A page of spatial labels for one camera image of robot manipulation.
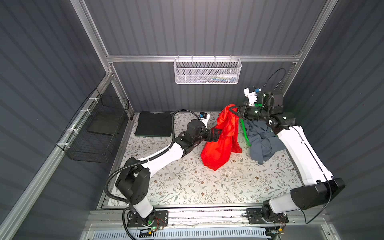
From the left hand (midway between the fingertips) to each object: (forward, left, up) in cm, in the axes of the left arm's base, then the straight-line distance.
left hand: (215, 128), depth 81 cm
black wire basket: (-4, +63, +3) cm, 63 cm away
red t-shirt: (-10, 0, -12) cm, 15 cm away
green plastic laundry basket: (+7, -22, -14) cm, 27 cm away
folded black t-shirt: (+23, +42, -20) cm, 52 cm away
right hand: (-2, -6, +15) cm, 16 cm away
